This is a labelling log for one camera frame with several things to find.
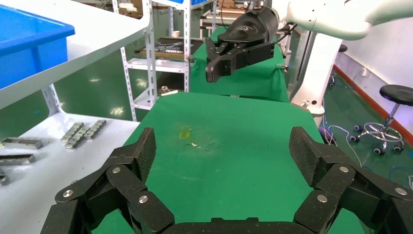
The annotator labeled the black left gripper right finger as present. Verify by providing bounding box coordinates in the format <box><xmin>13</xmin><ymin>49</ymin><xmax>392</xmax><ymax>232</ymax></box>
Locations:
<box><xmin>288</xmin><ymin>126</ymin><xmax>413</xmax><ymax>234</ymax></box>

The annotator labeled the white floor cable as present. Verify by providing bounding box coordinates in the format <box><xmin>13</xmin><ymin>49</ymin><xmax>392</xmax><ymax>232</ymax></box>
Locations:
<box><xmin>322</xmin><ymin>125</ymin><xmax>364</xmax><ymax>169</ymax></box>

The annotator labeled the white metal shelf rack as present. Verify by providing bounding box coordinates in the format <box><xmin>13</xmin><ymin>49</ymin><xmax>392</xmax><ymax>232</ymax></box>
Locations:
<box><xmin>0</xmin><ymin>0</ymin><xmax>159</xmax><ymax>234</ymax></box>

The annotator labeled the black wheeled stool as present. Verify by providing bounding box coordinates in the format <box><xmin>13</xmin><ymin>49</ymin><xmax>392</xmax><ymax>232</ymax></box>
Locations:
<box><xmin>350</xmin><ymin>84</ymin><xmax>413</xmax><ymax>156</ymax></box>

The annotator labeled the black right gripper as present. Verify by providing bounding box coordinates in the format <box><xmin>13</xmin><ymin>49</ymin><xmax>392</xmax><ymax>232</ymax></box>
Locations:
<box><xmin>205</xmin><ymin>5</ymin><xmax>280</xmax><ymax>84</ymax></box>

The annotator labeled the white robot torso column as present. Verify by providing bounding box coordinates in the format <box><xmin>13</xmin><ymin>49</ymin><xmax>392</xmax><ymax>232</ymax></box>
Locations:
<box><xmin>290</xmin><ymin>30</ymin><xmax>343</xmax><ymax>117</ymax></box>

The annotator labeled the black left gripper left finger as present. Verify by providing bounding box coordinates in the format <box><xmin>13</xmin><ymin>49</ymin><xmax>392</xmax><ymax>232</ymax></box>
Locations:
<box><xmin>40</xmin><ymin>127</ymin><xmax>175</xmax><ymax>234</ymax></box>

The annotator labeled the gray metal channel bar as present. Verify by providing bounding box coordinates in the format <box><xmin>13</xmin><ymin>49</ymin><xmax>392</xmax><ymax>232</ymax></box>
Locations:
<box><xmin>1</xmin><ymin>137</ymin><xmax>44</xmax><ymax>150</ymax></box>
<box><xmin>0</xmin><ymin>154</ymin><xmax>37</xmax><ymax>166</ymax></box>

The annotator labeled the blue plastic bin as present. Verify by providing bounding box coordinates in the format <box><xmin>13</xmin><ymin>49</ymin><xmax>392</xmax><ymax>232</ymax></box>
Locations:
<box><xmin>0</xmin><ymin>4</ymin><xmax>76</xmax><ymax>90</ymax></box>

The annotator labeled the pile of dark metal bars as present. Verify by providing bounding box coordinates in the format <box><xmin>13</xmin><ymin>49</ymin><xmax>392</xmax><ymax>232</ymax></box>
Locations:
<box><xmin>134</xmin><ymin>37</ymin><xmax>195</xmax><ymax>61</ymax></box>

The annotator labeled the white background shelf rack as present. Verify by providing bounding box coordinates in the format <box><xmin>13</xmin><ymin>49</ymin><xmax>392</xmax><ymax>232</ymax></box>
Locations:
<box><xmin>111</xmin><ymin>0</ymin><xmax>194</xmax><ymax>123</ymax></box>

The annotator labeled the gray toothed metal strip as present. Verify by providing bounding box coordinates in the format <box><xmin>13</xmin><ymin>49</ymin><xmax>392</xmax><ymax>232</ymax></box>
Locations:
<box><xmin>84</xmin><ymin>119</ymin><xmax>108</xmax><ymax>140</ymax></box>
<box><xmin>60</xmin><ymin>122</ymin><xmax>85</xmax><ymax>143</ymax></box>
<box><xmin>65</xmin><ymin>127</ymin><xmax>91</xmax><ymax>150</ymax></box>

